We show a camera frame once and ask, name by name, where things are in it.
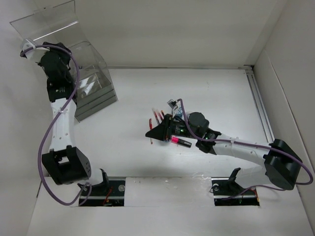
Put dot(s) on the front aluminium rail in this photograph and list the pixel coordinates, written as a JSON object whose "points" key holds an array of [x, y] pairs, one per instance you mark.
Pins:
{"points": [[165, 192]]}

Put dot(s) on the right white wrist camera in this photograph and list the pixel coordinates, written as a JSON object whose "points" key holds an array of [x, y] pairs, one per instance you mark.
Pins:
{"points": [[173, 104]]}

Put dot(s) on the aluminium rail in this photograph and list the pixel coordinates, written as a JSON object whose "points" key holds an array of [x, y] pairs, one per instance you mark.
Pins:
{"points": [[259, 102], [165, 192]]}

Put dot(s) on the right aluminium rail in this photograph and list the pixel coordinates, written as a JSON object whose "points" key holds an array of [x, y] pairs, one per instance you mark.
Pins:
{"points": [[259, 102]]}

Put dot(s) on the red pen white cap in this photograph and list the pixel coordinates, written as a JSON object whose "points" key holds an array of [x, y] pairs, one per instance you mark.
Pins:
{"points": [[156, 116]]}

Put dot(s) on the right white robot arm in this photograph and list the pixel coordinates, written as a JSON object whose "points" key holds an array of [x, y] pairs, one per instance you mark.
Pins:
{"points": [[275, 163]]}

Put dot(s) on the pink highlighter marker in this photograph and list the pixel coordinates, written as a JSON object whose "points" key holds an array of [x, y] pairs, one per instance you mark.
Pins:
{"points": [[181, 142]]}

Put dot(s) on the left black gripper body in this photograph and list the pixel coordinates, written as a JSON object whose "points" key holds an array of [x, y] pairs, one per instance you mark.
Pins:
{"points": [[65, 57]]}

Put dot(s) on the red pen lying apart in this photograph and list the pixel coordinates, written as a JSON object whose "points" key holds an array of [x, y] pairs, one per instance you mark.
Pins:
{"points": [[150, 127]]}

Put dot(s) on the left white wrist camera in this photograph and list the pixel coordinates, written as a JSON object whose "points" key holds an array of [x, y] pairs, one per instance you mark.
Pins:
{"points": [[28, 50]]}

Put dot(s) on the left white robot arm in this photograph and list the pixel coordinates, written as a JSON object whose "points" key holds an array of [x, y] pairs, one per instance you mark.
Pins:
{"points": [[64, 162]]}

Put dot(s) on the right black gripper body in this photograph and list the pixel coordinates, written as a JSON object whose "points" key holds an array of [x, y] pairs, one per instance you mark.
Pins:
{"points": [[176, 129]]}

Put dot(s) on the blue tape jar upper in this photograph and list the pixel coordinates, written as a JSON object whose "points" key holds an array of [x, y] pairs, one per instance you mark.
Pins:
{"points": [[178, 112]]}

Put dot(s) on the clear acrylic drawer organizer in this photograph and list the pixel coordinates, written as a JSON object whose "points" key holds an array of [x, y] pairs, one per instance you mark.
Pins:
{"points": [[59, 24]]}

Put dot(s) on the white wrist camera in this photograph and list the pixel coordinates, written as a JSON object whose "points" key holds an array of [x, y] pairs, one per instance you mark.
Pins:
{"points": [[28, 50], [173, 104]]}

